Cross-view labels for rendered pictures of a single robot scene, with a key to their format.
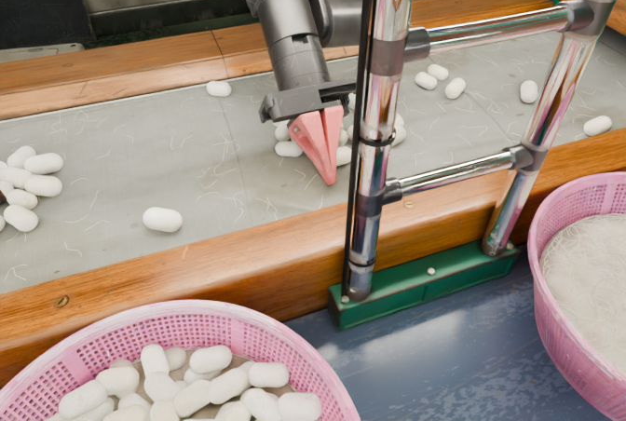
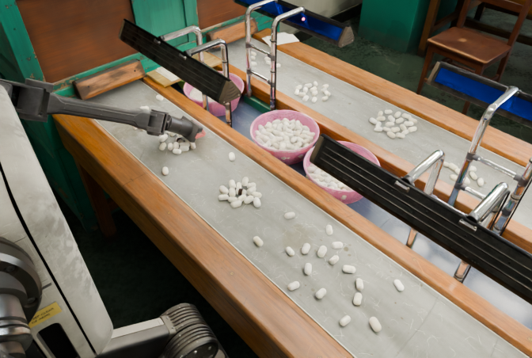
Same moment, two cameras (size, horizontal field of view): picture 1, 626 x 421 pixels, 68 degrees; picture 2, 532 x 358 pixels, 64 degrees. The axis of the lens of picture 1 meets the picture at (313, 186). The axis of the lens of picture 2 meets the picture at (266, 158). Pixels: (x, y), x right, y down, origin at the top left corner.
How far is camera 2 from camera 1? 1.58 m
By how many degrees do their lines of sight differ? 77
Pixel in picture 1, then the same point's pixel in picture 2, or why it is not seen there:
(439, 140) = not seen: hidden behind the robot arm
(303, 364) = (255, 125)
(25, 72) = (178, 222)
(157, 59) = (154, 188)
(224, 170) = (206, 157)
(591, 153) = (177, 97)
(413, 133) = not seen: hidden behind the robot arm
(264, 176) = (204, 149)
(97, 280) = (256, 153)
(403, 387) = (244, 130)
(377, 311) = not seen: hidden behind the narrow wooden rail
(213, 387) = (264, 135)
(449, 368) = (236, 125)
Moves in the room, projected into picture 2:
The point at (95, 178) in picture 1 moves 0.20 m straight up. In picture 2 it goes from (222, 180) to (217, 134)
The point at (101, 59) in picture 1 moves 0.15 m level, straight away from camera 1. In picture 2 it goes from (160, 205) to (119, 234)
